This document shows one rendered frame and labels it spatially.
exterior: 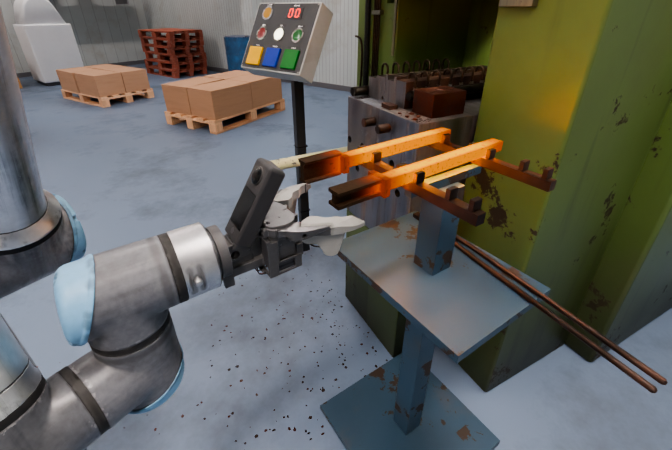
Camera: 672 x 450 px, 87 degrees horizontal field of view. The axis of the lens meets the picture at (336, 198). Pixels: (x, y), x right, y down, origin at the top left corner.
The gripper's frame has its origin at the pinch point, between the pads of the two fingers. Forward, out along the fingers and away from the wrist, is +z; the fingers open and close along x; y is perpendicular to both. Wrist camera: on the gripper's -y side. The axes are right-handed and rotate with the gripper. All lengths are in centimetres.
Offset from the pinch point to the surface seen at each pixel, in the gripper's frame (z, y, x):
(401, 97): 50, -3, -36
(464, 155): 30.8, -0.5, 1.0
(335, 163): 8.3, 0.1, -11.8
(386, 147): 20.8, -0.8, -11.0
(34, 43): -65, 24, -744
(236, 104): 109, 67, -341
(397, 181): 12.4, 0.1, 1.0
